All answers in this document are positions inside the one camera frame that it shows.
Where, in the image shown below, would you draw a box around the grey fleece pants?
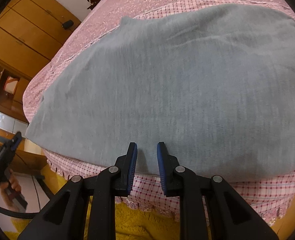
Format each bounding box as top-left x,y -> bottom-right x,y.
26,4 -> 295,181

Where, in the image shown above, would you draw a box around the left hand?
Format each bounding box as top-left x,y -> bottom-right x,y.
0,169 -> 21,211

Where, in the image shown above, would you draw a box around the pink floral bedspread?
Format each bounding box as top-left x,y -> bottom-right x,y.
23,0 -> 295,225

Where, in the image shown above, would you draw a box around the yellow floor mat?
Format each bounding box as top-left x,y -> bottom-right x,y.
0,165 -> 179,239

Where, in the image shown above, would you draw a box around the wooden wardrobe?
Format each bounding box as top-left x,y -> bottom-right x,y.
0,0 -> 81,122

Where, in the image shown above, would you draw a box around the black cable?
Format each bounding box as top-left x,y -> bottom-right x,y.
0,152 -> 53,220

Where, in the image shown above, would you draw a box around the black wardrobe handle device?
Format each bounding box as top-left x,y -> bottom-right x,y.
62,20 -> 74,30

